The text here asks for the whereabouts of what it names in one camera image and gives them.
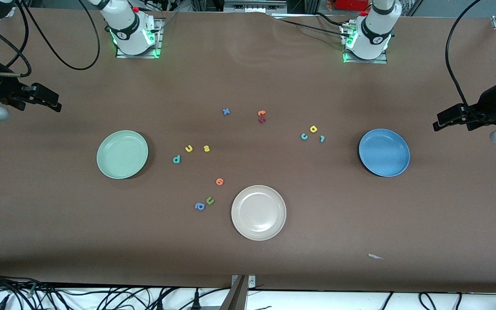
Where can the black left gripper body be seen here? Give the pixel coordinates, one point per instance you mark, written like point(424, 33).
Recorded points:
point(488, 103)

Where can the yellow foam letter o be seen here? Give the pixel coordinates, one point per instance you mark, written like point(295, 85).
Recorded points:
point(313, 129)

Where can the blue plate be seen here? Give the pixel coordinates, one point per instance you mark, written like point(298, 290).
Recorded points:
point(383, 155)

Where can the pale green plate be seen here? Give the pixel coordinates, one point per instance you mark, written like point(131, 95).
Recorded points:
point(121, 157)

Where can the red box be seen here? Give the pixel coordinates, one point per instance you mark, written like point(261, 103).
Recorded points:
point(351, 4)

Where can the white paper scrap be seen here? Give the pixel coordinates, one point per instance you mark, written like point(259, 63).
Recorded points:
point(375, 256)

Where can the brown paper table cover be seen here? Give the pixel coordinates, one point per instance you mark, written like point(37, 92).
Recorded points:
point(317, 215)

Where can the blue foam letter a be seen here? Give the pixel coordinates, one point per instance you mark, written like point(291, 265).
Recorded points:
point(199, 207)

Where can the beige plate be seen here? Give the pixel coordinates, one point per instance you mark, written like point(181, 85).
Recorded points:
point(258, 213)

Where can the grey metal box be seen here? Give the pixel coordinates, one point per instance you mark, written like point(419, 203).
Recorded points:
point(252, 6)

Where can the black power plug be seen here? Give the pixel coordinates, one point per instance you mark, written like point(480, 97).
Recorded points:
point(159, 305)
point(196, 301)

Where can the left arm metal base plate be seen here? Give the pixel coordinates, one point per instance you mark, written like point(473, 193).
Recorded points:
point(377, 61)

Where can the grey metal beam with bracket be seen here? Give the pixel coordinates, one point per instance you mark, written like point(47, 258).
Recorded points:
point(237, 297)

